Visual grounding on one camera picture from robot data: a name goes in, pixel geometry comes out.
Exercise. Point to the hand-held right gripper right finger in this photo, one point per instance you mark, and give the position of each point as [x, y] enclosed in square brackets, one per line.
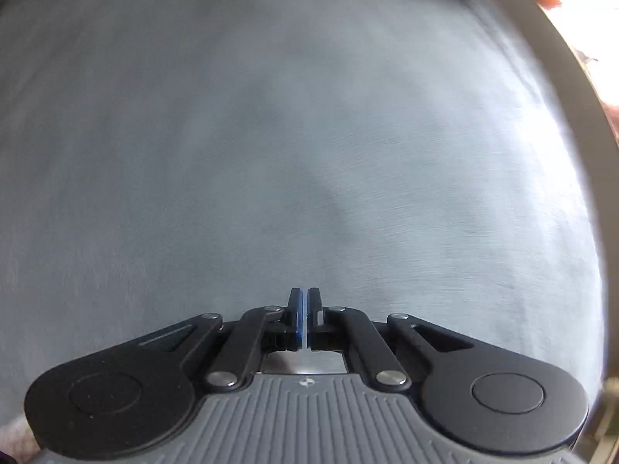
[314, 321]

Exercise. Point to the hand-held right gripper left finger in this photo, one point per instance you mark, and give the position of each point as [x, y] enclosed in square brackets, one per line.
[296, 321]

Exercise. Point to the grey bed blanket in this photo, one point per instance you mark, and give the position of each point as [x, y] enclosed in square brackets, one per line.
[290, 130]

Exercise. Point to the bright window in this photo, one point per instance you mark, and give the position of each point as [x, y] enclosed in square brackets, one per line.
[595, 19]

